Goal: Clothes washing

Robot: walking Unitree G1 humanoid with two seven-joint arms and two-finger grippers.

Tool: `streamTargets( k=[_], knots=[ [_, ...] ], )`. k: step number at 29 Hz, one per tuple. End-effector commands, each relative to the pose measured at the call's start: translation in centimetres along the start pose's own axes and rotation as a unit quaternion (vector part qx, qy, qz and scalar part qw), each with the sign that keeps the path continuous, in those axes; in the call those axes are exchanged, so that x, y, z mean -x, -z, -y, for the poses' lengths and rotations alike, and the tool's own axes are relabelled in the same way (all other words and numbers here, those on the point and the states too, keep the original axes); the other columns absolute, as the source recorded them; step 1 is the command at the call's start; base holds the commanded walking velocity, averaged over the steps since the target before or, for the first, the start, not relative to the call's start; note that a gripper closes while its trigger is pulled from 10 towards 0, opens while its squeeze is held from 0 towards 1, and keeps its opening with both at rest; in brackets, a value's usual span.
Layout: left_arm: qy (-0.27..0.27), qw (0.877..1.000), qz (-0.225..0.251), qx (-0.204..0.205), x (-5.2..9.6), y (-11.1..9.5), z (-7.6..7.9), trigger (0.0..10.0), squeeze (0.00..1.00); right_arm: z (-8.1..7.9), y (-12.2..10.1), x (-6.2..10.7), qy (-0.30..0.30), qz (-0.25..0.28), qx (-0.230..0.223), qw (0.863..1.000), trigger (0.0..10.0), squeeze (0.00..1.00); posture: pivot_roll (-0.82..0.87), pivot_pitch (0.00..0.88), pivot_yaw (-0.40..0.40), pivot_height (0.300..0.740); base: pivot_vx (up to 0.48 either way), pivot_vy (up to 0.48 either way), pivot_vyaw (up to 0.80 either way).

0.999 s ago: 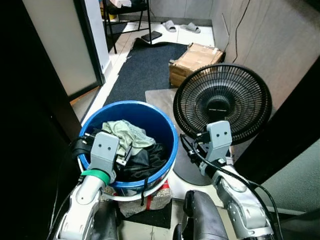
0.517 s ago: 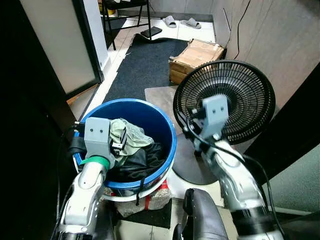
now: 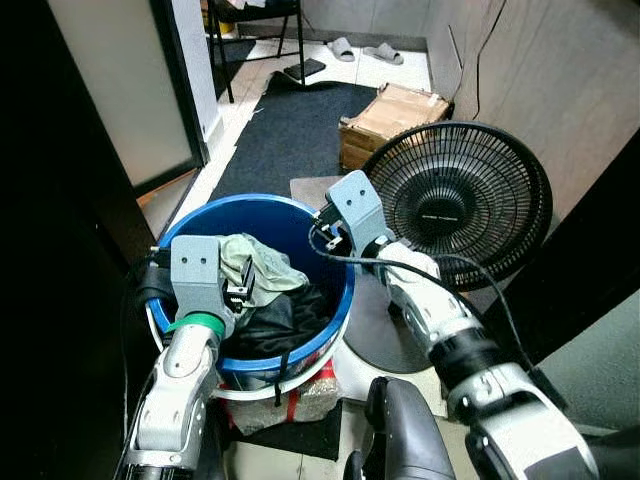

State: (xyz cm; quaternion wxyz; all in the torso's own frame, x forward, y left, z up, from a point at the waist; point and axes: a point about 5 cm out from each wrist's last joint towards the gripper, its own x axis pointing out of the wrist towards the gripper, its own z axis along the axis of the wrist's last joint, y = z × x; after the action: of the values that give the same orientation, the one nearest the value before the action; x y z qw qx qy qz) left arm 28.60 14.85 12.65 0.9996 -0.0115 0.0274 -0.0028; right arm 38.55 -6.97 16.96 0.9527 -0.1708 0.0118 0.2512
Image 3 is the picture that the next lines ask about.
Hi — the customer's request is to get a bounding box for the frosted glass door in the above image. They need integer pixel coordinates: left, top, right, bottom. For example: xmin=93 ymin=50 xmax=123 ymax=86
xmin=44 ymin=0 xmax=213 ymax=199

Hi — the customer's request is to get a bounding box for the grey slipper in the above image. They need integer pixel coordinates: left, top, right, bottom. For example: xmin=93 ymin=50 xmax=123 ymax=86
xmin=327 ymin=37 xmax=357 ymax=63
xmin=361 ymin=42 xmax=406 ymax=67

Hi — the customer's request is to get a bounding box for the black floor fan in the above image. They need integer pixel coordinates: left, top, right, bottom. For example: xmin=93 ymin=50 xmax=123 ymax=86
xmin=344 ymin=121 xmax=555 ymax=377

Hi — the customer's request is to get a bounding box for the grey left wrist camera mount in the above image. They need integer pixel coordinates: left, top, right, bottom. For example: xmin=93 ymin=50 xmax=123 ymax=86
xmin=169 ymin=235 xmax=237 ymax=337

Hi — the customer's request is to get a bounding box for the black garment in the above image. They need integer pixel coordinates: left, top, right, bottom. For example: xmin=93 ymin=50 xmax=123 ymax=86
xmin=220 ymin=282 xmax=337 ymax=361

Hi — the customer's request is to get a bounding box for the thin black wall wire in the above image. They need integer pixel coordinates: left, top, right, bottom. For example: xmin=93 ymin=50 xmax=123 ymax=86
xmin=472 ymin=0 xmax=509 ymax=123

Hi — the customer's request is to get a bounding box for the blue plastic bucket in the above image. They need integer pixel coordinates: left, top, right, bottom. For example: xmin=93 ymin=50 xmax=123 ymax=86
xmin=147 ymin=193 xmax=357 ymax=377

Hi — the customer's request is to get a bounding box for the dark floor mat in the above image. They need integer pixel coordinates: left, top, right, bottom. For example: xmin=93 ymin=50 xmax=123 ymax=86
xmin=206 ymin=72 xmax=381 ymax=203

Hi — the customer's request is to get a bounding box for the black metal chair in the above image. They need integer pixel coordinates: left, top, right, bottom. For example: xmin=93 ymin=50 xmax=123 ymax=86
xmin=204 ymin=0 xmax=307 ymax=105

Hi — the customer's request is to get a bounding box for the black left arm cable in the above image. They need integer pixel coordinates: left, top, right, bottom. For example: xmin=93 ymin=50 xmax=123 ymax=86
xmin=116 ymin=246 xmax=179 ymax=471

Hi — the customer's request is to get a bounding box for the wrapped block with red strap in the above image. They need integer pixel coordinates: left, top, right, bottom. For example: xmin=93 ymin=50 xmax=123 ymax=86
xmin=222 ymin=362 xmax=343 ymax=437

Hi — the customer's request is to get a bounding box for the brown cardboard box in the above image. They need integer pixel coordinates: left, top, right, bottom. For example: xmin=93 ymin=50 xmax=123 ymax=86
xmin=337 ymin=83 xmax=455 ymax=173

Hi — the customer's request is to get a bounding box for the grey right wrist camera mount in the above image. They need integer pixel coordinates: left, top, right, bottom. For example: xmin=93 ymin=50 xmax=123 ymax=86
xmin=325 ymin=170 xmax=397 ymax=257

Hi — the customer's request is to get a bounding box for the black flat sandal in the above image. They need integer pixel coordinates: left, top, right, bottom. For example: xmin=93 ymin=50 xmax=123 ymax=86
xmin=282 ymin=57 xmax=328 ymax=83

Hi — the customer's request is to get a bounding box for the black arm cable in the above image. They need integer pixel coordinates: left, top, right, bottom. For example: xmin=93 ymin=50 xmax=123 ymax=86
xmin=116 ymin=246 xmax=179 ymax=471
xmin=307 ymin=224 xmax=525 ymax=353

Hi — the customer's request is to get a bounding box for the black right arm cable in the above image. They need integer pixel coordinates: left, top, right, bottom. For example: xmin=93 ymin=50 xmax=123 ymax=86
xmin=307 ymin=224 xmax=525 ymax=353

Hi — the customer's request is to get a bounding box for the pale green garment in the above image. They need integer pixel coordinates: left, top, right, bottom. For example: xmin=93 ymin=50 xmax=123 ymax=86
xmin=218 ymin=234 xmax=311 ymax=309

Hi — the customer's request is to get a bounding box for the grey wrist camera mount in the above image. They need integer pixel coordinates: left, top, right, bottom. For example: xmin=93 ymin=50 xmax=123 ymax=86
xmin=325 ymin=170 xmax=397 ymax=257
xmin=169 ymin=235 xmax=237 ymax=337

